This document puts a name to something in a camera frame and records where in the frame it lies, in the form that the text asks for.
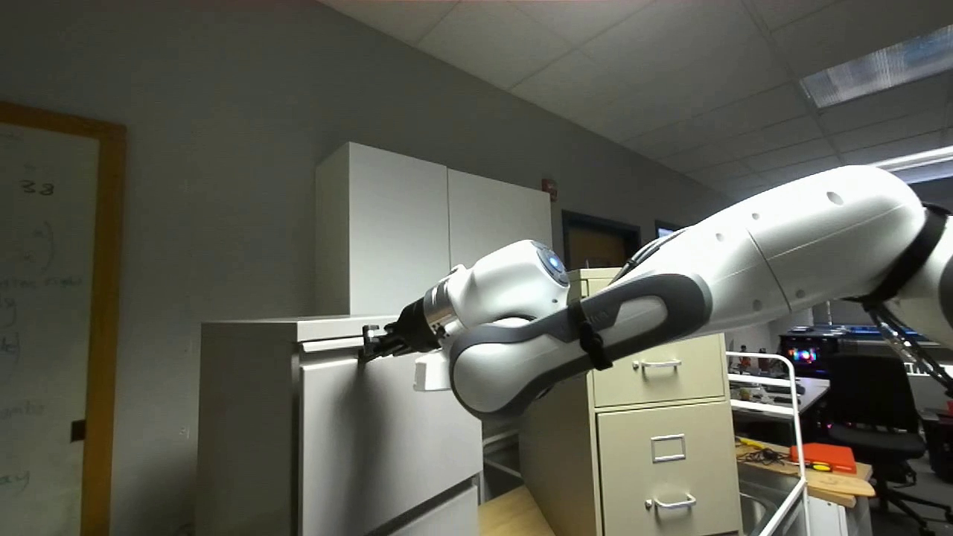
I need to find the orange object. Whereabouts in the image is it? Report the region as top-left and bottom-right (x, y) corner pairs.
(786, 440), (859, 475)

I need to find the narrow fluorescent ceiling light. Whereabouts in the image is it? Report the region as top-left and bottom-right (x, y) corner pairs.
(876, 143), (953, 186)

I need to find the beige metal filing cabinet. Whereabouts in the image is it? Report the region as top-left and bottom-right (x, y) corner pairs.
(514, 265), (748, 536)

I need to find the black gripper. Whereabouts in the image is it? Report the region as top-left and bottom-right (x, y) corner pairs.
(358, 297), (442, 367)

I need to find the white lower cabinet drawer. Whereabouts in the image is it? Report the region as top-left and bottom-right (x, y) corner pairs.
(380, 480), (484, 536)

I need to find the black office chair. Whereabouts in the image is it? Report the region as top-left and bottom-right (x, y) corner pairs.
(824, 347), (953, 524)

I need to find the large fluorescent ceiling light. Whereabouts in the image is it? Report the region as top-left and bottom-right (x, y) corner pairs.
(795, 20), (953, 110)

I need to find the white filing cabinet body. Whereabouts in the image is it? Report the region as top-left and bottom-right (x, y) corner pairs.
(194, 313), (398, 536)

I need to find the wooden board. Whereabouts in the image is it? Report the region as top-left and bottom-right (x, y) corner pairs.
(734, 434), (879, 505)

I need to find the dark framed doorway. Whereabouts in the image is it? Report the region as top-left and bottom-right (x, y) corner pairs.
(560, 209), (643, 274)

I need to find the wood framed whiteboard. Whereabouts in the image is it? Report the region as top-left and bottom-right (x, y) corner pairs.
(0, 100), (131, 536)

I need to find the white filing cabinet drawer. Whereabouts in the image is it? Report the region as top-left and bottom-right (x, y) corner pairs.
(290, 335), (489, 536)

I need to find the tall white storage cabinet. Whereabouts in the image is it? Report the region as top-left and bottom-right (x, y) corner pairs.
(311, 140), (556, 322)

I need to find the black strap on arm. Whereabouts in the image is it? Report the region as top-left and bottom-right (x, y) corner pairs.
(562, 295), (617, 371)

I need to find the robot arm cable bundle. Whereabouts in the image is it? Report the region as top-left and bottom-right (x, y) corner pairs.
(859, 297), (953, 393)

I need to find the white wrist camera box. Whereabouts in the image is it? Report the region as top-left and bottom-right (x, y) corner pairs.
(410, 347), (451, 395)

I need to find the dark desk equipment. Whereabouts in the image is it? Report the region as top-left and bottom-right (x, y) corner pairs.
(776, 328), (838, 380)

